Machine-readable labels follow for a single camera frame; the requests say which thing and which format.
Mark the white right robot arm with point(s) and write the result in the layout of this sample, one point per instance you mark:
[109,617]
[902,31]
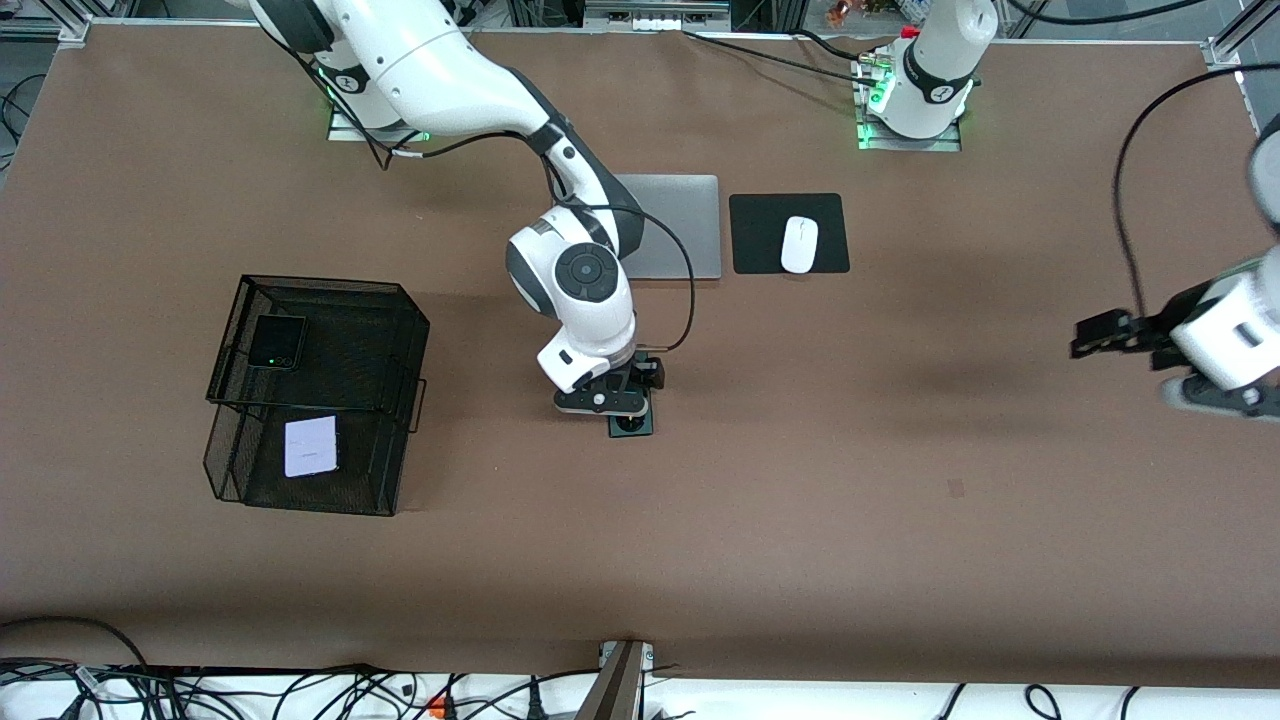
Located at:
[430,70]

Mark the black mesh two-tier tray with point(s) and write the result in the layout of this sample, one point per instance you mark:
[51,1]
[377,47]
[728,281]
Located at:
[380,470]

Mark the white flip phone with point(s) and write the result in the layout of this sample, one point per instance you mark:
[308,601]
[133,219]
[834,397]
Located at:
[311,447]

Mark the black mouse pad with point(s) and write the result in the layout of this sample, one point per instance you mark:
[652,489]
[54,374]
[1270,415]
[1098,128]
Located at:
[760,235]

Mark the black flip phone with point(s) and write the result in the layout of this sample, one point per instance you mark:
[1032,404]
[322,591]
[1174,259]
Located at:
[276,342]

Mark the metal table corner bracket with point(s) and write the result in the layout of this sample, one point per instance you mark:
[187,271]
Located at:
[75,30]

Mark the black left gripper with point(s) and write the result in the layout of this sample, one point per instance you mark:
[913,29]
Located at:
[1157,328]

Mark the white computer mouse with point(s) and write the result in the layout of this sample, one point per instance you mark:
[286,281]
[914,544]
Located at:
[800,245]

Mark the aluminium post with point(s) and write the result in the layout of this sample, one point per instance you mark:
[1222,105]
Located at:
[620,685]

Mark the dark green smartphone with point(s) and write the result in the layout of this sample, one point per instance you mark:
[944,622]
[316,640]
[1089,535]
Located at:
[630,427]

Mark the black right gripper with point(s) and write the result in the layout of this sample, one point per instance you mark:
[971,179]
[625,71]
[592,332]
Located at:
[643,373]

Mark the white power strip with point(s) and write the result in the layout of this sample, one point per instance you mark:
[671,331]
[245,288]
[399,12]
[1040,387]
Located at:
[655,22]

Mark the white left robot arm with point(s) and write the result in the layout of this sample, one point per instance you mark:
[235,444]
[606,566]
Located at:
[930,70]

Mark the aluminium corner profile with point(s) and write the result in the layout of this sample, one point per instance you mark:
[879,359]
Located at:
[1225,50]

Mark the grey closed laptop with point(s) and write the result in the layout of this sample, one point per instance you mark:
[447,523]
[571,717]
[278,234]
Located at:
[690,230]

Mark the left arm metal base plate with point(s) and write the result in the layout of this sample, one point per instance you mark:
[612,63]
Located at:
[940,146]

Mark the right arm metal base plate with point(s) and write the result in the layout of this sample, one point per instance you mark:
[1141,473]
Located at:
[345,134]

